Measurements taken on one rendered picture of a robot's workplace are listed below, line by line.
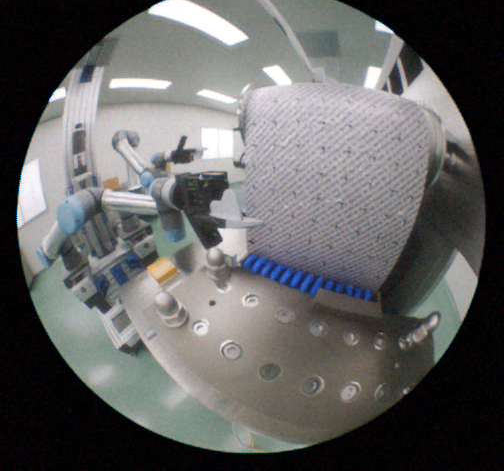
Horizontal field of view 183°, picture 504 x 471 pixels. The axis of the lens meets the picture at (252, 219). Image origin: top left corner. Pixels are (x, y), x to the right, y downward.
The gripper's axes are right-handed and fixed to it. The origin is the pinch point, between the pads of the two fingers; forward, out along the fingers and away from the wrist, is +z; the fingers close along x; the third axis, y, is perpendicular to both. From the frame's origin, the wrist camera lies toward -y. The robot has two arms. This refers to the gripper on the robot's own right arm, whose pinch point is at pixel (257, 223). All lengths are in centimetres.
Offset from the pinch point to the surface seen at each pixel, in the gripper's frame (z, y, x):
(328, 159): 9.0, 10.4, -0.2
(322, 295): 12.3, -4.1, -5.2
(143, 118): -356, 126, 97
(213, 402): 7.3, -18.9, -24.4
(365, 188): 13.7, 8.1, -0.2
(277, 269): 5.1, -4.7, -2.9
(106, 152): -356, 60, 4
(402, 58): 33, 48, 24
